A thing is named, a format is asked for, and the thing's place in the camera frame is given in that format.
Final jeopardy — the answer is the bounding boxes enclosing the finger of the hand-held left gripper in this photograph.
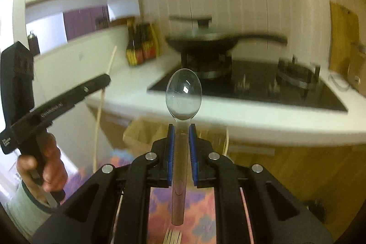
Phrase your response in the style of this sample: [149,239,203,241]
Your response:
[61,74,111,107]

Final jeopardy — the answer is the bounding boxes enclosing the wooden cutting board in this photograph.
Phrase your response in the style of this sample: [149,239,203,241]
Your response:
[329,1,360,71]

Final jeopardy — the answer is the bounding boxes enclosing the brown rice cooker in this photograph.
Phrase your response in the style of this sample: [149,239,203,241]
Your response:
[349,43,366,91]

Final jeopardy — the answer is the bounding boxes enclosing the wooden chopstick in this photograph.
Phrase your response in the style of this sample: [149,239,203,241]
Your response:
[93,45,118,174]

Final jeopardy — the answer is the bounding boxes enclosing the person's left hand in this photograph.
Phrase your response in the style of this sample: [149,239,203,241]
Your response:
[16,132,68,193]

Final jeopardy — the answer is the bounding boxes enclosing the yellow-capped sauce bottle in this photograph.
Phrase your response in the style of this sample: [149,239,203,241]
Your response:
[141,21,161,60]

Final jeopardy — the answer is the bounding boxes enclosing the fork tines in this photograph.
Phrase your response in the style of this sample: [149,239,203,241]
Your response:
[162,229,183,244]

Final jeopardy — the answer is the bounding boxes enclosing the dark soy sauce bottle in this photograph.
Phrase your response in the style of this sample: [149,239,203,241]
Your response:
[126,19,144,66]

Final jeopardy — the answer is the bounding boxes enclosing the black wok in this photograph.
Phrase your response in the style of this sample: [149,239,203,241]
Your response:
[165,32,288,56]

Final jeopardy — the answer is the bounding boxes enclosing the black gas stove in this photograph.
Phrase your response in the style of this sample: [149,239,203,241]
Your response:
[147,54,348,112]

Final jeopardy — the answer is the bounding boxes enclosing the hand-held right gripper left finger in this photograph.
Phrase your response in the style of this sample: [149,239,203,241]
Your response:
[31,124,175,244]

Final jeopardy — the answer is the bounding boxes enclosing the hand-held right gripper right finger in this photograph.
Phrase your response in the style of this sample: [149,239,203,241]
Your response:
[189,124,334,244]

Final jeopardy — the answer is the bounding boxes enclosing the tan plastic utensil basket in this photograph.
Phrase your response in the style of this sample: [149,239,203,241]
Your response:
[123,118,231,160]

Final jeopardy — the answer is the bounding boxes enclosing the dark spray can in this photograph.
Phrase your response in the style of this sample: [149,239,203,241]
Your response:
[27,31,41,56]

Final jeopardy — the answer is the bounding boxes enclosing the floral tablecloth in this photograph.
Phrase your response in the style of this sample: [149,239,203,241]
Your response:
[73,151,258,244]

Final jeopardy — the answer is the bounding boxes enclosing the clear plastic spoon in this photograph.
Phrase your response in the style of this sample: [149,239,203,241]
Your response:
[165,68,203,226]

